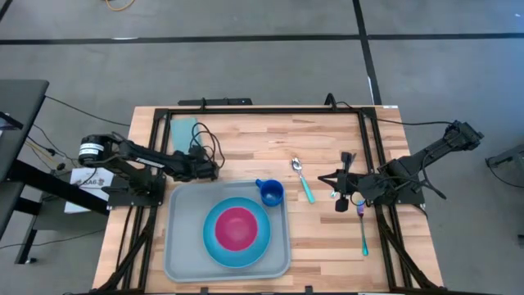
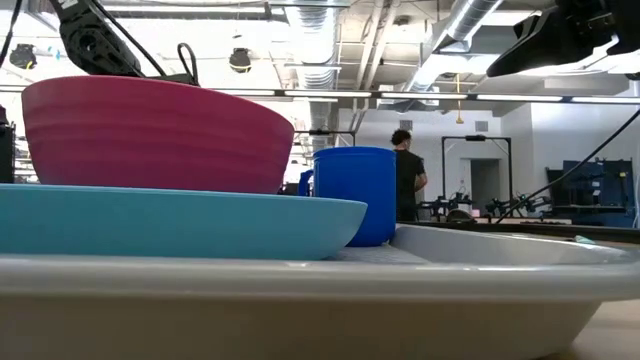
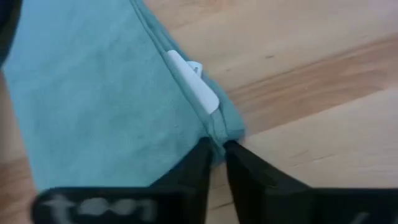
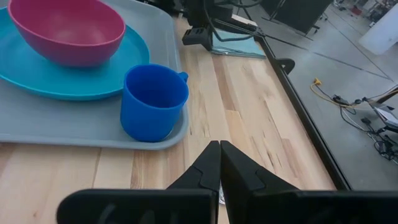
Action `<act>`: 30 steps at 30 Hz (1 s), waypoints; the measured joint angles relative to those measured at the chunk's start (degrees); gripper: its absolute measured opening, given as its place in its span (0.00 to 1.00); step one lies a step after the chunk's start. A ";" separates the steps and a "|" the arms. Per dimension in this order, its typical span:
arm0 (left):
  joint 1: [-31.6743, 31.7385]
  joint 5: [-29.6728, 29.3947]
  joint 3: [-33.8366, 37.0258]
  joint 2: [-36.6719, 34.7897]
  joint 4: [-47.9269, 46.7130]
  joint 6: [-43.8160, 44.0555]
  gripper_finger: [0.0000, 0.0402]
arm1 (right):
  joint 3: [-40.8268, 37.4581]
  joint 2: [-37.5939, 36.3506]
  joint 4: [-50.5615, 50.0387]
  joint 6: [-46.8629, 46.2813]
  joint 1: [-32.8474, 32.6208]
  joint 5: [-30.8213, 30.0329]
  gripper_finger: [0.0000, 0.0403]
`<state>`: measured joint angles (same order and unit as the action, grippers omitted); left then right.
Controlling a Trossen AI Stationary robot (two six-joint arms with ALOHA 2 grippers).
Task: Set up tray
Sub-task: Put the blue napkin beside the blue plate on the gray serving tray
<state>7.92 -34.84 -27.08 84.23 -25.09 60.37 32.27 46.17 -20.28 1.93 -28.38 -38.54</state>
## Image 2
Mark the blue plastic mug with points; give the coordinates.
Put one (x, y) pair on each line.
(355, 195)

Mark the grey plastic tray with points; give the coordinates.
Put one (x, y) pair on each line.
(300, 320)

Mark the silver ventilation duct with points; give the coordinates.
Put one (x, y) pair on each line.
(470, 15)
(312, 45)

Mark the red plastic bowl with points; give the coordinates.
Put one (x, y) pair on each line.
(150, 135)

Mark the black aluminium table frame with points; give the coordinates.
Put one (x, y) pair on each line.
(600, 232)

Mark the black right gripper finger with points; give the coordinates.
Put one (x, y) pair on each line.
(529, 24)
(530, 50)

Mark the blue storage cabinet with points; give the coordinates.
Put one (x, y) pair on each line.
(600, 190)

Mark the black ceiling-hung device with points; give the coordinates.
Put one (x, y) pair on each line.
(240, 59)
(23, 56)

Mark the black gantry stand frame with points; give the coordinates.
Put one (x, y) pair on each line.
(325, 132)
(475, 137)

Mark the person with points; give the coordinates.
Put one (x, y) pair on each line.
(407, 175)

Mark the black background robot arm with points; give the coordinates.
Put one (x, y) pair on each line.
(520, 204)
(440, 205)

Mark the long ceiling light bar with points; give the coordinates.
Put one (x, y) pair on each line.
(325, 93)

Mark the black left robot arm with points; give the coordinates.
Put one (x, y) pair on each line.
(95, 45)

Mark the teal plastic plate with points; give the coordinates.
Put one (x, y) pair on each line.
(175, 225)

